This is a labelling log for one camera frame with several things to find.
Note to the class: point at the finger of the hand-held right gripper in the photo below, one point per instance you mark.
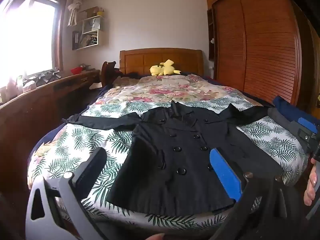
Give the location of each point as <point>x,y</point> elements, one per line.
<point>308,125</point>

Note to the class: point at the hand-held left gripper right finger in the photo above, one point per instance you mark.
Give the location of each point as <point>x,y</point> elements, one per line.
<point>225,175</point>

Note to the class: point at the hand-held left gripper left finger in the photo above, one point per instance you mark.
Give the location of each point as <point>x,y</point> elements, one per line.
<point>92,170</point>

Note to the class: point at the black buttoned coat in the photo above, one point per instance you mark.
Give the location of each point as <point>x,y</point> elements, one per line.
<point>175,135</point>

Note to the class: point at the person's right hand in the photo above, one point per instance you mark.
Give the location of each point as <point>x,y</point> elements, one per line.
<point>310,187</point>

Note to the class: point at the person's left hand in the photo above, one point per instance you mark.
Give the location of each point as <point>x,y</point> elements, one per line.
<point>153,237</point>

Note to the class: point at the grey folded cloth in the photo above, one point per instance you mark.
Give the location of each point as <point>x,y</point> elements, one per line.
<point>281,122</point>

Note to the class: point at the blue folded cloth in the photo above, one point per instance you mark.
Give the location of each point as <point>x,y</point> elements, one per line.
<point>287,107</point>

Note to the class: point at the leaf print blanket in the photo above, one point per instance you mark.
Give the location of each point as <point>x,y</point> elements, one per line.
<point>82,140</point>

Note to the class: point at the long wooden desk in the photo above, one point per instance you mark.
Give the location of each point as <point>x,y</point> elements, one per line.
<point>37,110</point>

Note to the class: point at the wooden slatted wardrobe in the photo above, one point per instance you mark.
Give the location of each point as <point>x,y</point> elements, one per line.
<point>262,42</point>

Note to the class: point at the dark wooden chair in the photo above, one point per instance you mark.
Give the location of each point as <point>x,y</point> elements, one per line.
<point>108,72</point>

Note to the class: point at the red bowl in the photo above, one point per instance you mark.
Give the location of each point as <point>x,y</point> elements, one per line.
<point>76,70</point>

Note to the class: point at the metal pot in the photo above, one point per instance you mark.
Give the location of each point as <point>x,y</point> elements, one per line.
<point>85,67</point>

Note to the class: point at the black metal gadget pile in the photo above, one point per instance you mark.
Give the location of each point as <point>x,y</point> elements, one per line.
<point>48,76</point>

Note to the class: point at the floral quilt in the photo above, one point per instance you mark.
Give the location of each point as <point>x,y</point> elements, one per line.
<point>160,90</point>

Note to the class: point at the wooden bed headboard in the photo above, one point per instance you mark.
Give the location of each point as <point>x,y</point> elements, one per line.
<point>145,60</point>

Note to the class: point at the yellow plush toy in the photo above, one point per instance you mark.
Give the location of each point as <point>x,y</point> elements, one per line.
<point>163,69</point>

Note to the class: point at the window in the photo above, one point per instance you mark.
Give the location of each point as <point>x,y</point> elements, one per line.
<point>27,35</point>

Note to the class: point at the cardboard box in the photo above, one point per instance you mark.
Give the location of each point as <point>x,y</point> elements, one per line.
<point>88,12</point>

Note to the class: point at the tied white curtain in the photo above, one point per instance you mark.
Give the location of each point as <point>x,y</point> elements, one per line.
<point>74,7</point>

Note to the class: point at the white wall shelf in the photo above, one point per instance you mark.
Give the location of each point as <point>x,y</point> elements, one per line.
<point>90,33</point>

